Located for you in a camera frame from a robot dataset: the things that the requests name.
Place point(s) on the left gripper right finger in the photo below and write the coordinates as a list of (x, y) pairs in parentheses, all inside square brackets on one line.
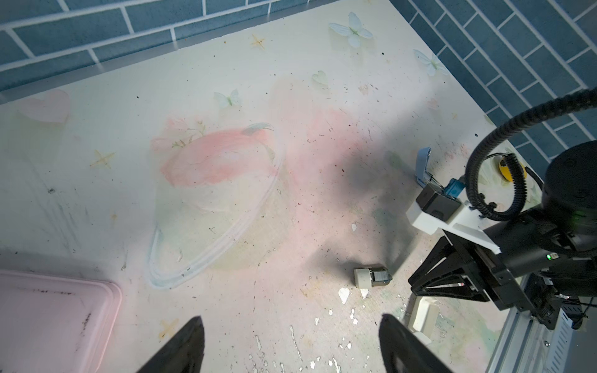
[(403, 352)]

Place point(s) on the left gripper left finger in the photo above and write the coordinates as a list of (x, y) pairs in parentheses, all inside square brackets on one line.
[(184, 352)]

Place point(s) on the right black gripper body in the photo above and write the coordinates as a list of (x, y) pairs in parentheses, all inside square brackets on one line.
[(547, 264)]

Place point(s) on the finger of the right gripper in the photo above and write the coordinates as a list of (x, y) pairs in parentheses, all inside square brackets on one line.
[(439, 268), (452, 286)]

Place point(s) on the staple box tray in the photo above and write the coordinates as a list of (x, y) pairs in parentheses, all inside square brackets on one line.
[(422, 314)]

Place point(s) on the beige mini stapler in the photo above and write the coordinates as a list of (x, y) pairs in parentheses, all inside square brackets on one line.
[(371, 277)]

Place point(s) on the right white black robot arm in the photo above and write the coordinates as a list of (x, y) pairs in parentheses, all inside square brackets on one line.
[(569, 184)]

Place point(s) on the yellow tape roll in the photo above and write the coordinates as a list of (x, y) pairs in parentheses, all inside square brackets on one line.
[(506, 172)]

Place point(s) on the pink rectangular case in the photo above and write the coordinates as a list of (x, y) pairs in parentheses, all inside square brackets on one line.
[(54, 324)]

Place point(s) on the clear plastic lid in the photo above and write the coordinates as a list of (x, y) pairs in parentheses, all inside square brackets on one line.
[(211, 186)]

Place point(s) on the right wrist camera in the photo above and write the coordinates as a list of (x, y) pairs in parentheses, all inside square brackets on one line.
[(447, 208)]

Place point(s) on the aluminium front rail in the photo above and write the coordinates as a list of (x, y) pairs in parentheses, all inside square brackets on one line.
[(526, 345)]

